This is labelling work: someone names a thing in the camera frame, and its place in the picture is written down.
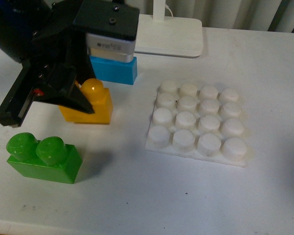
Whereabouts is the white studded base plate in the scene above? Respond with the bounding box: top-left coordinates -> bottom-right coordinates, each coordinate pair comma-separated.
145,80 -> 249,167

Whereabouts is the blue three-stud toy block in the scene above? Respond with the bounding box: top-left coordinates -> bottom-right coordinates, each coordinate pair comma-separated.
90,56 -> 138,85

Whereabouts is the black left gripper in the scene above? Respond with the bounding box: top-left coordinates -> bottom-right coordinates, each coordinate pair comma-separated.
0,0 -> 140,127

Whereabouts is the green two-stud toy block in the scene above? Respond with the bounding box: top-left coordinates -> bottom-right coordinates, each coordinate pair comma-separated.
6,132 -> 82,184

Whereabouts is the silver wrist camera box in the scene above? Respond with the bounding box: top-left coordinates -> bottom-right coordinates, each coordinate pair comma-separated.
86,33 -> 136,63

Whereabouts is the grey pleated curtain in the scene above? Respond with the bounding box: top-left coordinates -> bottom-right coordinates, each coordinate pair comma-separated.
127,0 -> 294,33

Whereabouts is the yellow two-stud toy block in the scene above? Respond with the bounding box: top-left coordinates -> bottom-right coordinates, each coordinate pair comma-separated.
59,78 -> 113,124

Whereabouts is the white desk lamp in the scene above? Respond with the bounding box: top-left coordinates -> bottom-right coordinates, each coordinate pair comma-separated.
135,0 -> 204,58

